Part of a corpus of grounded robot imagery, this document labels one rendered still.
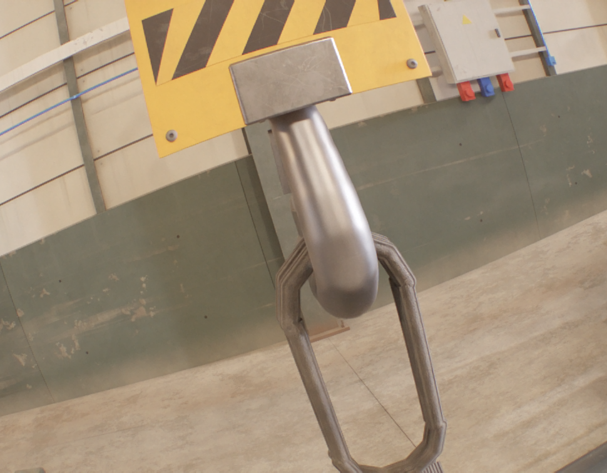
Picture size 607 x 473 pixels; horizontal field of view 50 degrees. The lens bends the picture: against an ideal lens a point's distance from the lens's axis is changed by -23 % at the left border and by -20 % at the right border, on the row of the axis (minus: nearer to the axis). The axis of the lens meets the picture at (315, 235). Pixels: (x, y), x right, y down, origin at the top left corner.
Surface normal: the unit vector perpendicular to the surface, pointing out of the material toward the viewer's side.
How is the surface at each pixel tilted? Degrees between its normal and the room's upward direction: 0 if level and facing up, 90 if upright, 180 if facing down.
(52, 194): 90
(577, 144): 90
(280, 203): 90
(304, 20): 90
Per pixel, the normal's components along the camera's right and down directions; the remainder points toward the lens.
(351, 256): 0.29, 0.29
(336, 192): 0.32, -0.19
